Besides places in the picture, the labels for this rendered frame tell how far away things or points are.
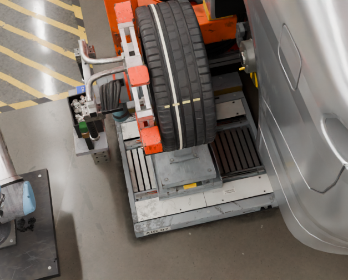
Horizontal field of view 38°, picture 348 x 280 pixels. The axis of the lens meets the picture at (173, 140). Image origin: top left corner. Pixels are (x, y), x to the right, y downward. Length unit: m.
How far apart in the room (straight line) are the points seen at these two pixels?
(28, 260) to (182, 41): 1.30
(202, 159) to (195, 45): 0.93
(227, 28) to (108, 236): 1.33
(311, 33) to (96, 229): 1.86
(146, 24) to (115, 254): 1.32
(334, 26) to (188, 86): 0.79
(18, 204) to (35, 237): 0.26
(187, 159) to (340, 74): 1.58
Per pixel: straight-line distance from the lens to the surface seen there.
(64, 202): 3.00
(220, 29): 2.82
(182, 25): 2.04
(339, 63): 1.31
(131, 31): 2.12
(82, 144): 2.63
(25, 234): 2.64
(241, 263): 2.75
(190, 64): 1.97
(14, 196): 2.43
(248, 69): 2.32
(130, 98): 2.24
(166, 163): 2.76
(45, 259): 2.56
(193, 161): 2.75
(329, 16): 1.37
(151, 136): 2.06
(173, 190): 2.74
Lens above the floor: 2.60
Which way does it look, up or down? 57 degrees down
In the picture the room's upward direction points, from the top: 7 degrees counter-clockwise
